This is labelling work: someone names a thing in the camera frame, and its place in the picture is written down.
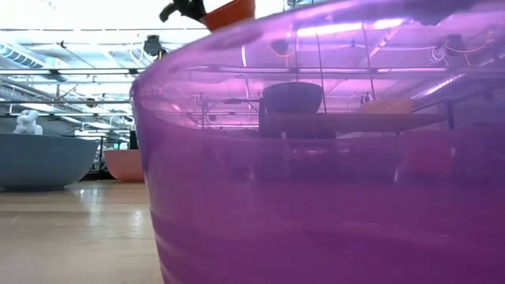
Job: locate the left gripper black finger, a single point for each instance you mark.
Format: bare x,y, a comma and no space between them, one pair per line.
199,10

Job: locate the coral red bowl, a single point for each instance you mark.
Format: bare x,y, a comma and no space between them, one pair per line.
233,13

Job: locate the teal bowl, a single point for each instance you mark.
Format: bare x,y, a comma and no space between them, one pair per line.
292,98

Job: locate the pink bowl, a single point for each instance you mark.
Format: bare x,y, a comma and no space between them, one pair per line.
126,165

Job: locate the blue bowl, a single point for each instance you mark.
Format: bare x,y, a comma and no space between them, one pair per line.
39,161

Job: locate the yellow bowl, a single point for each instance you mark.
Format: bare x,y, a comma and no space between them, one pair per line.
388,106

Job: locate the purple translucent bowl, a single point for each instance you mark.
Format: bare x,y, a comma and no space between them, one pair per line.
315,197

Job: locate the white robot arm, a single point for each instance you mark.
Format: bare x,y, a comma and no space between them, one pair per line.
27,124

